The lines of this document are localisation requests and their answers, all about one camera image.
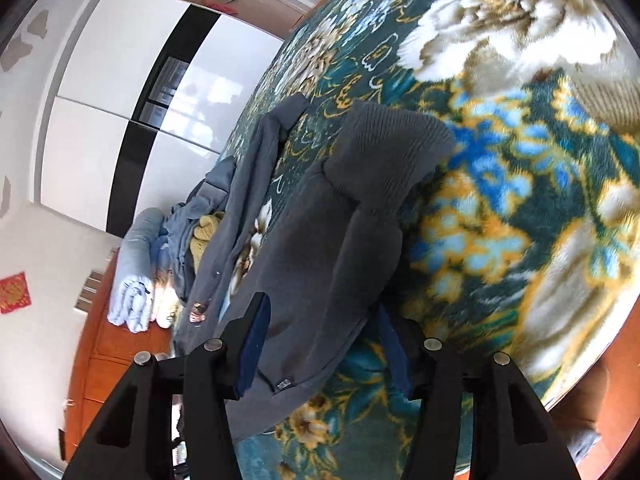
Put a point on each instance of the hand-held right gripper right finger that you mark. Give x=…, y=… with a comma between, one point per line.
x=396, y=350

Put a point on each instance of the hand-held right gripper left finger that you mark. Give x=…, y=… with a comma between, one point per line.
x=255, y=340

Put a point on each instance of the grey knit sweater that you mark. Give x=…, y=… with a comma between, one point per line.
x=320, y=240

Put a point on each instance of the pile of clothes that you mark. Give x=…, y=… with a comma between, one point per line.
x=192, y=220

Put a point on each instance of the cream folded cloth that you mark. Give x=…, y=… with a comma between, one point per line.
x=165, y=305

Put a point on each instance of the olive yellow garment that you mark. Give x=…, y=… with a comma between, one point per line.
x=204, y=238

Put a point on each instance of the light blue rolled quilt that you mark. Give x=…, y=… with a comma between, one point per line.
x=134, y=280

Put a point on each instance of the wooden bed headboard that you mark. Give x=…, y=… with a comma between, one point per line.
x=107, y=360

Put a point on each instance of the floral green blanket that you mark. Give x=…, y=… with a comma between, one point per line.
x=490, y=200

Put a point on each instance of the white glossy wardrobe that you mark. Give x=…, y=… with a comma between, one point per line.
x=125, y=110

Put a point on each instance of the red paper wall decoration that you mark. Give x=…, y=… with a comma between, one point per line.
x=14, y=293

